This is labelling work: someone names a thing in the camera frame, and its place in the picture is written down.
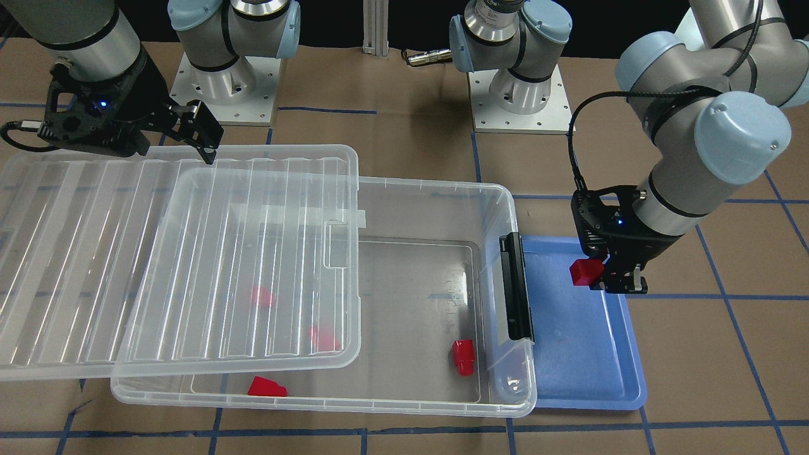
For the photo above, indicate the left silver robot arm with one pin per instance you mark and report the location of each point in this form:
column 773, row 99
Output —
column 714, row 113

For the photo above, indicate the red block under lid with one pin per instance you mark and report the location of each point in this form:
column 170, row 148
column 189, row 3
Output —
column 262, row 298

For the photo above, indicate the blue plastic tray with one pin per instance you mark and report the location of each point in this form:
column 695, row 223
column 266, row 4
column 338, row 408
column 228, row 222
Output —
column 585, row 352

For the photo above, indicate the black box latch handle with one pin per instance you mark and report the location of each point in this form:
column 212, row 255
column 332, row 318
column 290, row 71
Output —
column 518, row 311

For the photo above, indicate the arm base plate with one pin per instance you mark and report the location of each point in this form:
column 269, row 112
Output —
column 242, row 95
column 503, row 104

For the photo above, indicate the clear plastic storage box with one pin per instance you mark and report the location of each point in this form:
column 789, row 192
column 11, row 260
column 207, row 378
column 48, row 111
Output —
column 430, row 272

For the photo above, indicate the red wedge block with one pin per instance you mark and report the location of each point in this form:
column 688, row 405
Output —
column 265, row 387

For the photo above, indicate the clear plastic box lid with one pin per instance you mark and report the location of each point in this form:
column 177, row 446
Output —
column 144, row 266

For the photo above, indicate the red cylinder block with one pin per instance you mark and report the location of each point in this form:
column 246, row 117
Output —
column 463, row 354

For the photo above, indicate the aluminium frame post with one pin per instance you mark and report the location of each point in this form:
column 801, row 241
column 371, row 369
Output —
column 375, row 28

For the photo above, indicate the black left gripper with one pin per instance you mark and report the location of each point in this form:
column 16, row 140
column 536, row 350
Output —
column 648, row 246

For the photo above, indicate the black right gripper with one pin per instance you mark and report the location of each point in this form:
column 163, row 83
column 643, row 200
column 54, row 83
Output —
column 144, row 96

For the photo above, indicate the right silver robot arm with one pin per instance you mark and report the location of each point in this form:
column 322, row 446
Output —
column 98, row 42

